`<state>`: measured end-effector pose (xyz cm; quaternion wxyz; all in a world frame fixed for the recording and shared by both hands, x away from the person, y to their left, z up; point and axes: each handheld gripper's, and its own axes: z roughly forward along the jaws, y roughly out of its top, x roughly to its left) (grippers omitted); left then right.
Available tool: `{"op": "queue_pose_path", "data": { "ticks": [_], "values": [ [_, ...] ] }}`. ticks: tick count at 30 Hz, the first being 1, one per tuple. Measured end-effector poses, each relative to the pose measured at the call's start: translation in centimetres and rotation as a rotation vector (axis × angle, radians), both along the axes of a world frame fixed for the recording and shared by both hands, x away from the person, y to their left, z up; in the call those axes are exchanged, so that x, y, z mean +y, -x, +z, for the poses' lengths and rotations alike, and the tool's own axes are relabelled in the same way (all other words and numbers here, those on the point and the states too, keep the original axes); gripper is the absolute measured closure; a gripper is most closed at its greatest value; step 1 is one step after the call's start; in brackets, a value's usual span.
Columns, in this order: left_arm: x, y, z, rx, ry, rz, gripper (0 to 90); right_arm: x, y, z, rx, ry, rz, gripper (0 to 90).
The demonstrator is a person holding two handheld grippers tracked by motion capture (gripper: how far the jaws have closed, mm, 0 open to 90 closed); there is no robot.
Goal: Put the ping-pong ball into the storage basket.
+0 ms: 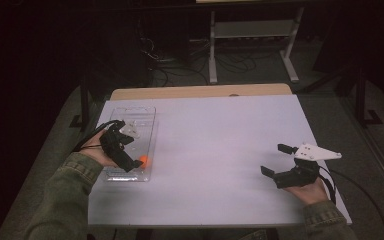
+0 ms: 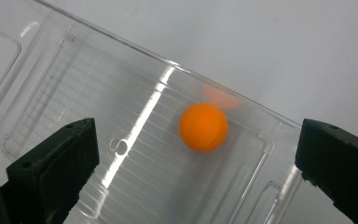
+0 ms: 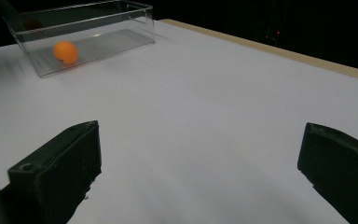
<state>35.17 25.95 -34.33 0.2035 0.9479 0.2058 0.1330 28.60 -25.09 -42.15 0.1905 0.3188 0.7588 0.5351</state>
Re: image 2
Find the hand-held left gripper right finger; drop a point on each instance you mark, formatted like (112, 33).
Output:
(341, 161)

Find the clear plastic tray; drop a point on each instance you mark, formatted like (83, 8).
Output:
(90, 109)

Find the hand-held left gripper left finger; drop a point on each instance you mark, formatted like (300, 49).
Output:
(49, 174)

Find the orange ball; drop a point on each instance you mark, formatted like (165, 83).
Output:
(203, 127)

